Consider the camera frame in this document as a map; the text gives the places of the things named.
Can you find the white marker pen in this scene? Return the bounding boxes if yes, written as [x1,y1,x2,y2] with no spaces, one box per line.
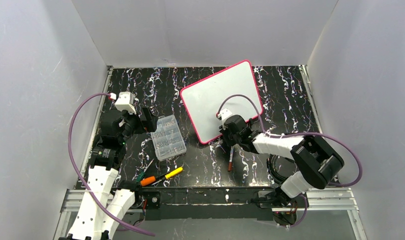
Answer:
[228,146,235,164]

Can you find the pink framed whiteboard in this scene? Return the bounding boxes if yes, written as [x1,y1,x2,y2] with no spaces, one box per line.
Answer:
[179,60,264,144]

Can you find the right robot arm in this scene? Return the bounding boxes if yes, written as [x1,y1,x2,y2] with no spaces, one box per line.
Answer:
[217,113,345,207]

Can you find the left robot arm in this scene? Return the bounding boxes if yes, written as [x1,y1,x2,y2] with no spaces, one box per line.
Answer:
[59,106,156,240]

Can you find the clear plastic screw box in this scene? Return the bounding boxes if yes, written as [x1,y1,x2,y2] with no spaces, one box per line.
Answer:
[150,115,187,162]

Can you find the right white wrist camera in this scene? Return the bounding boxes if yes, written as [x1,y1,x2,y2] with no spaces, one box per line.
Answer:
[216,108,233,122]

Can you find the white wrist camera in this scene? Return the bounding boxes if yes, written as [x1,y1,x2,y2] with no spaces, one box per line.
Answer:
[114,91,136,115]
[216,108,233,122]

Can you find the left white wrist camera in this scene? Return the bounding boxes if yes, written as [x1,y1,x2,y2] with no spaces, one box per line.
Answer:
[114,91,136,115]

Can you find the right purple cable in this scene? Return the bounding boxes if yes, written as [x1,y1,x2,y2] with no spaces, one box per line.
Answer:
[216,94,364,228]

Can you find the purple cable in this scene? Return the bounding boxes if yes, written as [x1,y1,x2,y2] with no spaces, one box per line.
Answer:
[216,94,364,228]
[67,92,156,237]

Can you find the green handled screwdriver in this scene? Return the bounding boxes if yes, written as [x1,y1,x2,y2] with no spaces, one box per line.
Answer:
[136,159,154,183]

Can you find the yellow handled screwdriver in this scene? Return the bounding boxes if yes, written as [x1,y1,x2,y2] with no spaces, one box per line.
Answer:
[151,167,183,185]

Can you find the orange handled screwdriver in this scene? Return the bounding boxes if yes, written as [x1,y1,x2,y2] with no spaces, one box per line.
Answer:
[139,175,166,187]

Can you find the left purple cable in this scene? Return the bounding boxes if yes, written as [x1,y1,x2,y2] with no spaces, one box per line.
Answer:
[67,92,156,237]

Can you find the aluminium frame rail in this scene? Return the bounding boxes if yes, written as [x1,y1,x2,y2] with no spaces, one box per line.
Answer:
[53,187,367,240]

